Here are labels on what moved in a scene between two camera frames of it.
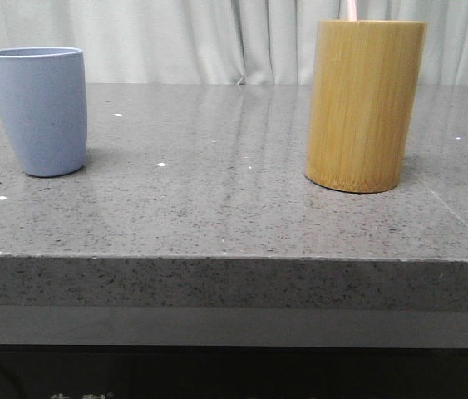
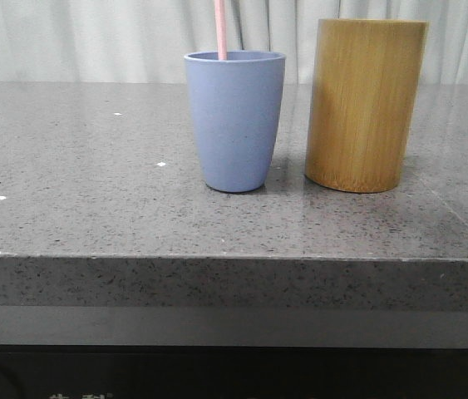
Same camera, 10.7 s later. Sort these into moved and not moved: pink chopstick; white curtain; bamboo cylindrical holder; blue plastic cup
Moved: pink chopstick; blue plastic cup
Not moved: bamboo cylindrical holder; white curtain
